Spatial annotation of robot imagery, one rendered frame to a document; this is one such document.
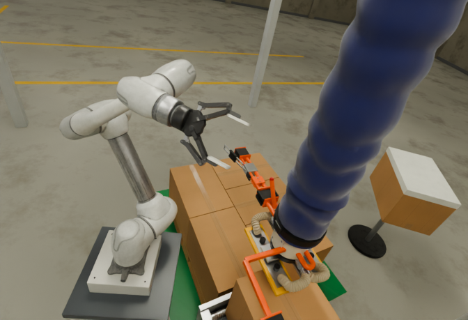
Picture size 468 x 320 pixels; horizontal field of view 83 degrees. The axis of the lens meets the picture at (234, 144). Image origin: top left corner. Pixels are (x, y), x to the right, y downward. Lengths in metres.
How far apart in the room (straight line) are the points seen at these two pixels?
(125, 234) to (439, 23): 1.35
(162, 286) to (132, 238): 0.39
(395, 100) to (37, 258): 2.71
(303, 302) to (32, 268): 2.10
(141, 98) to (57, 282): 2.06
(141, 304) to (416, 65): 1.53
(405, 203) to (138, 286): 2.02
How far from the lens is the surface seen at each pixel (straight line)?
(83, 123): 1.19
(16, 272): 2.83
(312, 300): 1.57
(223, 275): 1.95
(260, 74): 4.69
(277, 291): 1.28
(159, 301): 1.64
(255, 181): 1.46
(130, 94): 0.84
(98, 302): 1.68
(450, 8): 0.77
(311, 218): 1.05
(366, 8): 0.76
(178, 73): 0.91
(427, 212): 2.66
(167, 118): 0.79
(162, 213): 1.51
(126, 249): 1.43
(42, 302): 2.63
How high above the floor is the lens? 2.26
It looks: 36 degrees down
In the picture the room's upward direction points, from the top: 12 degrees clockwise
